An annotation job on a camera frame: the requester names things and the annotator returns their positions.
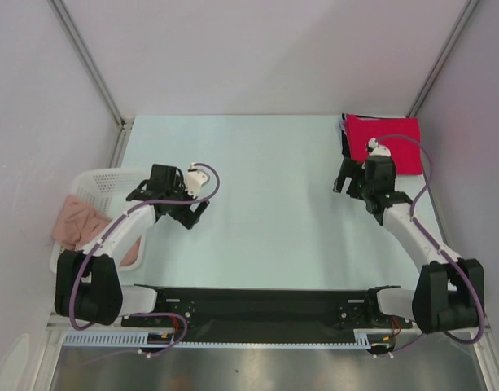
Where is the red t shirt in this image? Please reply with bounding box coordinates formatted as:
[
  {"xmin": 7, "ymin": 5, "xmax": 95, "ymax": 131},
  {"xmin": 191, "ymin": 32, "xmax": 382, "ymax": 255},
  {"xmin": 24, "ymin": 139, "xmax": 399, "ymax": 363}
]
[{"xmin": 344, "ymin": 113, "xmax": 423, "ymax": 177}]

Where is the pink t shirt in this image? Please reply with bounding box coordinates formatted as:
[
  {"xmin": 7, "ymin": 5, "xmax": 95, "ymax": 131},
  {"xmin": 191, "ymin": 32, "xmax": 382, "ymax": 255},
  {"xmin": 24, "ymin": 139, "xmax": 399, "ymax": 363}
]
[{"xmin": 52, "ymin": 195, "xmax": 155, "ymax": 272}]

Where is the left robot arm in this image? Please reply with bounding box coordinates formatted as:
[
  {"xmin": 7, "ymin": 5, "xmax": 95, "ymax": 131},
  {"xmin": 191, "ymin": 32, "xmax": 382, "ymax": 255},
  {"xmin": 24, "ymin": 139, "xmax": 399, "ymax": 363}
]
[{"xmin": 55, "ymin": 163, "xmax": 221, "ymax": 331}]

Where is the aluminium frame post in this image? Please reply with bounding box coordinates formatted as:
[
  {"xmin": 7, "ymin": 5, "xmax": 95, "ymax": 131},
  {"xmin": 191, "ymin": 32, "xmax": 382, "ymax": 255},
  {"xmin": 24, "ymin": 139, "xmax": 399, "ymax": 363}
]
[
  {"xmin": 47, "ymin": 0, "xmax": 125, "ymax": 129},
  {"xmin": 406, "ymin": 0, "xmax": 483, "ymax": 117}
]

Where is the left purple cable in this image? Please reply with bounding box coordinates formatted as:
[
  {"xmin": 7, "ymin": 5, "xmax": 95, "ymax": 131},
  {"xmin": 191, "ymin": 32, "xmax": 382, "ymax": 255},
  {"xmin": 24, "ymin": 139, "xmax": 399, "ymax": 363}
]
[{"xmin": 69, "ymin": 161, "xmax": 222, "ymax": 366}]

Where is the white slotted cable duct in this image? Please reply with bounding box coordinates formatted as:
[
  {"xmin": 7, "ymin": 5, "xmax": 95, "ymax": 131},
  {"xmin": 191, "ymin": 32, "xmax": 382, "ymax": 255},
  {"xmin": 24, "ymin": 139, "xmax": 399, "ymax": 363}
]
[{"xmin": 63, "ymin": 331, "xmax": 392, "ymax": 349}]

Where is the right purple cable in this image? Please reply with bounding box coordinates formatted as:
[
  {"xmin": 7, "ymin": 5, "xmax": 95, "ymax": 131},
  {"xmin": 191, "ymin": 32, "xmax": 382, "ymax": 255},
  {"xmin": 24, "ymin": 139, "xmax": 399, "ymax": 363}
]
[{"xmin": 370, "ymin": 134, "xmax": 486, "ymax": 359}]

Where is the right aluminium frame post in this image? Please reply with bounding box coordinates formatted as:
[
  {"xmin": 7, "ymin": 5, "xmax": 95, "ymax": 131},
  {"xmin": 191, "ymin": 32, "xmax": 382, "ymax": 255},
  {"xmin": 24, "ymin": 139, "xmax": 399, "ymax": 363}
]
[{"xmin": 406, "ymin": 0, "xmax": 483, "ymax": 117}]

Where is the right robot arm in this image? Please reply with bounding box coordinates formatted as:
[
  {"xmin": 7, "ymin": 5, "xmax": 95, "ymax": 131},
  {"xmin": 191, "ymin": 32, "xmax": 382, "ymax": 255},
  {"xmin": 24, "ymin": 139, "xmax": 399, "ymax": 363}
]
[{"xmin": 333, "ymin": 156, "xmax": 485, "ymax": 335}]

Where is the white plastic laundry basket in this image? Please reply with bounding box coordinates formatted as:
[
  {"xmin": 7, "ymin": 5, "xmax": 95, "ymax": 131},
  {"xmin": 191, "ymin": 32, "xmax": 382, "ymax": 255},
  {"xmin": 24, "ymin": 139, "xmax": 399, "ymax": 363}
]
[{"xmin": 50, "ymin": 168, "xmax": 149, "ymax": 272}]

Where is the left aluminium frame post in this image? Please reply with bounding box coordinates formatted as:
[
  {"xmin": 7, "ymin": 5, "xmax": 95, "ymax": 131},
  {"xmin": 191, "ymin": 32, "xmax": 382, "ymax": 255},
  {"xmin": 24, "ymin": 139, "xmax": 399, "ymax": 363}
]
[{"xmin": 47, "ymin": 0, "xmax": 125, "ymax": 129}]

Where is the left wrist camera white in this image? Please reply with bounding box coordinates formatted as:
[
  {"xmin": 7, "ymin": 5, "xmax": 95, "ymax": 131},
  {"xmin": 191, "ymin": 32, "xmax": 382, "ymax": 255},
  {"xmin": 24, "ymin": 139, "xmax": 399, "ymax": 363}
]
[{"xmin": 184, "ymin": 163, "xmax": 210, "ymax": 199}]

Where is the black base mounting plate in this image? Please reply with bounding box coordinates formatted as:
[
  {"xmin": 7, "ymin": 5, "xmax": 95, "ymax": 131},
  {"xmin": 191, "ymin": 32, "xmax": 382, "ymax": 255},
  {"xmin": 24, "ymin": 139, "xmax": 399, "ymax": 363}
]
[{"xmin": 121, "ymin": 288, "xmax": 413, "ymax": 345}]

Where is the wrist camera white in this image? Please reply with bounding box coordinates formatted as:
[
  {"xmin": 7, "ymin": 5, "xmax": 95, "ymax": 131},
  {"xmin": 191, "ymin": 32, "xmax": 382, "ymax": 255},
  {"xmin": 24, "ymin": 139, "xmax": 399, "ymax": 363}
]
[
  {"xmin": 184, "ymin": 163, "xmax": 210, "ymax": 199},
  {"xmin": 366, "ymin": 138, "xmax": 392, "ymax": 160}
]

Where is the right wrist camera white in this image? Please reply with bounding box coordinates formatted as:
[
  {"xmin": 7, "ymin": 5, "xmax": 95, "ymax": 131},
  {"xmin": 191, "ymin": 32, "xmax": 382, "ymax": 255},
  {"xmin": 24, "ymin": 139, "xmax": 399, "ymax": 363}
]
[{"xmin": 366, "ymin": 138, "xmax": 392, "ymax": 160}]

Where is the folded purple t shirt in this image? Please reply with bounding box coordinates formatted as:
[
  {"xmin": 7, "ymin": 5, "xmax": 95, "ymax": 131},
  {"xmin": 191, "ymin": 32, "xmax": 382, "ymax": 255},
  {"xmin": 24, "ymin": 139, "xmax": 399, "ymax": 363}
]
[{"xmin": 338, "ymin": 113, "xmax": 348, "ymax": 143}]

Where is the aluminium rail front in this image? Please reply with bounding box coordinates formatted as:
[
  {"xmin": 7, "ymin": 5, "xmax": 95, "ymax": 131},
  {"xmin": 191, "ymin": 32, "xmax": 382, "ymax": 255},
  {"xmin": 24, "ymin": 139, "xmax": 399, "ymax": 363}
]
[{"xmin": 45, "ymin": 297, "xmax": 492, "ymax": 333}]

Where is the purple cable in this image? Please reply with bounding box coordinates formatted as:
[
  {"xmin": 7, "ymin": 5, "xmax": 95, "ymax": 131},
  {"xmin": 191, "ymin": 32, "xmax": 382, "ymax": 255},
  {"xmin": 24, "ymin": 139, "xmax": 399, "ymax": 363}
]
[
  {"xmin": 69, "ymin": 161, "xmax": 222, "ymax": 366},
  {"xmin": 370, "ymin": 134, "xmax": 486, "ymax": 359}
]

